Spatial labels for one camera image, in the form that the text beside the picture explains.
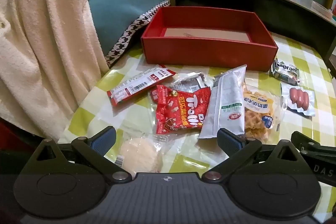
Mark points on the clear pink sausage packet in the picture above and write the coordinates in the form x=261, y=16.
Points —
x=298, y=98

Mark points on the clear packet of dark shreds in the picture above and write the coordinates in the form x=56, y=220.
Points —
x=193, y=81

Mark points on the yellow crispy snack packet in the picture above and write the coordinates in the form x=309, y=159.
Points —
x=258, y=111

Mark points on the green checked tablecloth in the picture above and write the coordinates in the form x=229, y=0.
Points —
x=309, y=61

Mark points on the silver white long packet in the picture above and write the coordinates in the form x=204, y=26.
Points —
x=225, y=98

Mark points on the black white houndstooth cloth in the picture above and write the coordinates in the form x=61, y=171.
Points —
x=126, y=37

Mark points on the white chocolate wafer packet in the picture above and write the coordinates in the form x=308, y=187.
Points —
x=284, y=73

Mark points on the red and white long packet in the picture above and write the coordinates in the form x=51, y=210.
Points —
x=139, y=85

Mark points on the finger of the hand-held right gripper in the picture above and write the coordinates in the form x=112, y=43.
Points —
x=302, y=140

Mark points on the red cardboard box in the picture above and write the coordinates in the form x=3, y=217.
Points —
x=210, y=53

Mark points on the round pale dish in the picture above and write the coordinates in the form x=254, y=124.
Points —
x=321, y=8

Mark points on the red gummy candy packet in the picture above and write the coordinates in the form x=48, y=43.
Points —
x=178, y=108

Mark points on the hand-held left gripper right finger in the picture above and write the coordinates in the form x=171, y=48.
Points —
x=230, y=142

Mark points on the clear round rice cake packet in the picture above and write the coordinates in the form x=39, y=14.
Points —
x=139, y=153

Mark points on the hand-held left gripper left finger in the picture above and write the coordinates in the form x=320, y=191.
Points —
x=103, y=142

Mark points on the cream fluffy towel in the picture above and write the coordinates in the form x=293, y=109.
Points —
x=47, y=43

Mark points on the teal sofa cover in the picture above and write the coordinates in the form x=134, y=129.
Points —
x=118, y=3

